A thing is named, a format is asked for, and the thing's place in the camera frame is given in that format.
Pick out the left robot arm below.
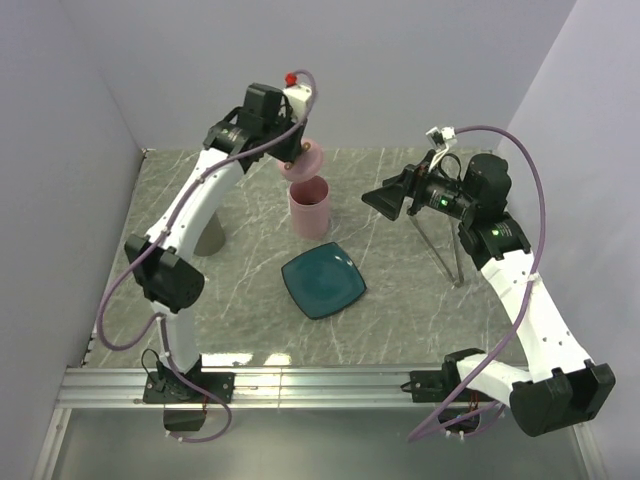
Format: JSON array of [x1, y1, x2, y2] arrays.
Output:
[[125, 82, 315, 402]]

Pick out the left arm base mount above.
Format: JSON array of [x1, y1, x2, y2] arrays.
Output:
[[142, 369, 235, 433]]

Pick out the grey cylindrical container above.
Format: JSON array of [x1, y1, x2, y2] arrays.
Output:
[[194, 213, 226, 257]]

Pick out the metal serving tongs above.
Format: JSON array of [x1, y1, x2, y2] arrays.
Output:
[[408, 215, 465, 288]]

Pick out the pink cylindrical container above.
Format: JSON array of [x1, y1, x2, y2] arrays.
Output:
[[288, 176, 330, 240]]

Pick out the aluminium rail frame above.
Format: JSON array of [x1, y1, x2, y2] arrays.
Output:
[[37, 147, 604, 479]]

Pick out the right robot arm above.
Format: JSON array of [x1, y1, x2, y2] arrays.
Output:
[[362, 151, 616, 437]]

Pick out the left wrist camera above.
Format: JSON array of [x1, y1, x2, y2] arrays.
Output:
[[283, 72, 314, 122]]

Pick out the teal square plate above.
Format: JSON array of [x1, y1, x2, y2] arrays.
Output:
[[281, 242, 367, 320]]

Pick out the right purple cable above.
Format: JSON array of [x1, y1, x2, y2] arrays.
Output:
[[407, 124, 546, 444]]

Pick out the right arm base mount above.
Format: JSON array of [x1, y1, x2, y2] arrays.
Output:
[[400, 366, 502, 440]]

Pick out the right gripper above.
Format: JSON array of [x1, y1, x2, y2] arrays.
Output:
[[362, 150, 477, 221]]

